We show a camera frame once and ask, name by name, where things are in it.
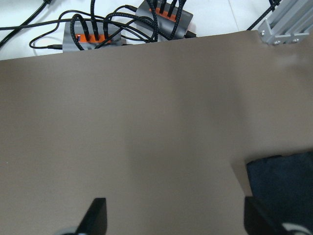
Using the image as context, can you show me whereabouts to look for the aluminium frame post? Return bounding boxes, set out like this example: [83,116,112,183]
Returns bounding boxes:
[257,0,313,45]

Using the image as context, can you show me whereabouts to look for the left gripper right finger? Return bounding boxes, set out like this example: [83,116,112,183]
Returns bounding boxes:
[244,196,285,235]

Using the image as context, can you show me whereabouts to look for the brown table mat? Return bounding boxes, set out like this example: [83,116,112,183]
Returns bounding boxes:
[0,31,313,235]

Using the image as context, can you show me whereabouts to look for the grey orange usb hub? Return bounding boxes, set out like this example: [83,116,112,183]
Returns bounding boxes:
[62,21,123,52]
[135,0,194,42]

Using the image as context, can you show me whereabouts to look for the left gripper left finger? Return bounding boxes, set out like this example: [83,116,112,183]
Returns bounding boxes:
[74,198,107,235]

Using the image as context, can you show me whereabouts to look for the black printed t-shirt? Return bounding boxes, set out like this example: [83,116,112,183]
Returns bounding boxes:
[246,151,313,230]

